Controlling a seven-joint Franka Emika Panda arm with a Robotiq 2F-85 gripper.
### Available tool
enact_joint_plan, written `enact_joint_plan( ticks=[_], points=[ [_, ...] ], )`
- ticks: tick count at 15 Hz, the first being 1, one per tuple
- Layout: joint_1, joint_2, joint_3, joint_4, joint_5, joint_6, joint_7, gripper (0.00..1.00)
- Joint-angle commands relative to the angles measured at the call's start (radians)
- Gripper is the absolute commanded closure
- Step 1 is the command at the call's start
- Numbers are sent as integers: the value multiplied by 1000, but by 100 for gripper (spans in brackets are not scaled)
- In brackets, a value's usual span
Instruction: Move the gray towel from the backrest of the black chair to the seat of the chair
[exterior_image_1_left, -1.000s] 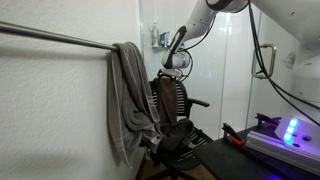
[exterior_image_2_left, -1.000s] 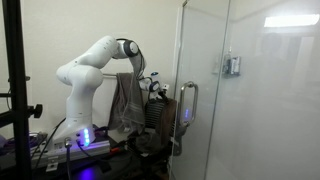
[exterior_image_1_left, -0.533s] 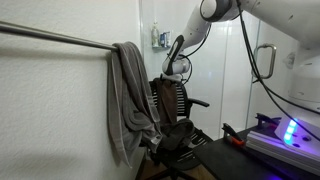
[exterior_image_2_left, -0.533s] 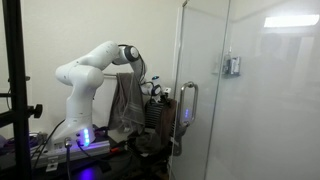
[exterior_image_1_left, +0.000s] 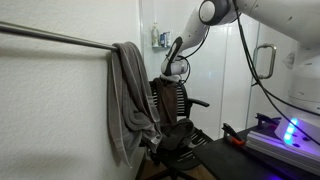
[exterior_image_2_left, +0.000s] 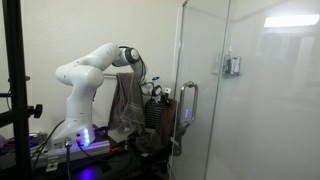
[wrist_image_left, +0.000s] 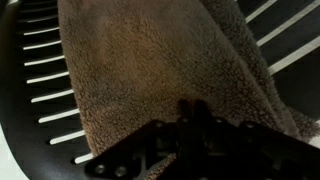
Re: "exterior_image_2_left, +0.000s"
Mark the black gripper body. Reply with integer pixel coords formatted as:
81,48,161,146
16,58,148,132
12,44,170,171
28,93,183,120
159,87,173,100

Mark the dark gray brownish towel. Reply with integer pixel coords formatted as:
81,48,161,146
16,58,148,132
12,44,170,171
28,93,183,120
159,99,178,145

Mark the black slatted chair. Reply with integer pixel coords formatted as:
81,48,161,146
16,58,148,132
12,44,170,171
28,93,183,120
126,97,185,180

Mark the gray striped hanging towel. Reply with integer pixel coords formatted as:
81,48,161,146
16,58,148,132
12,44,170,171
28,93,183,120
108,72,147,134

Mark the dark crumpled cloth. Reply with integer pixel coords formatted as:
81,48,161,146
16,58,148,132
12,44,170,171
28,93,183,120
134,131,164,156

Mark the glass shower door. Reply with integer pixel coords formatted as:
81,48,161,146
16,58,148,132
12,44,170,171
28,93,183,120
168,0,232,180

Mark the metal door hinge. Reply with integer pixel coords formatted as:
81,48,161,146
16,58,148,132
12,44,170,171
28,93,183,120
221,49,242,80

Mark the fixed glass shower panel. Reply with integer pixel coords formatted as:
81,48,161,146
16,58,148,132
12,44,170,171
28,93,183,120
203,0,320,180

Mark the black clamp knob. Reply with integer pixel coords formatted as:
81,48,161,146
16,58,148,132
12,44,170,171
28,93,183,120
27,103,44,120

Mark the bright rectangular light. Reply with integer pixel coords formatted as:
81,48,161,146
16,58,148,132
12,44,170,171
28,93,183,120
263,14,320,29

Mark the chrome door handle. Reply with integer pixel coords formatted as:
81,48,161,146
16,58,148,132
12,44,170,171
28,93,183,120
179,81,199,128

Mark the black arm-mounted cable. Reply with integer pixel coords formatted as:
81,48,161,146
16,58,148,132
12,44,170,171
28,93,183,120
113,45,158,98

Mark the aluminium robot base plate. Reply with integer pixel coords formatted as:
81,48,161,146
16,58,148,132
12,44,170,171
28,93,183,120
29,137,112,168

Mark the thin black base cable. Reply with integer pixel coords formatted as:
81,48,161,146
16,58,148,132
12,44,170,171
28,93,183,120
75,139,113,173

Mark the cable with silver connector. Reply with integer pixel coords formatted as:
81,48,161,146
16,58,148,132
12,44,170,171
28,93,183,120
64,137,74,180

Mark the thick black base cable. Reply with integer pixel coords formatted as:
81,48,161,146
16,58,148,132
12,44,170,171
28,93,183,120
31,119,66,168

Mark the black metal frame post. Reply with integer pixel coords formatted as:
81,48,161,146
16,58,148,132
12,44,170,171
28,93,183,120
0,0,33,180

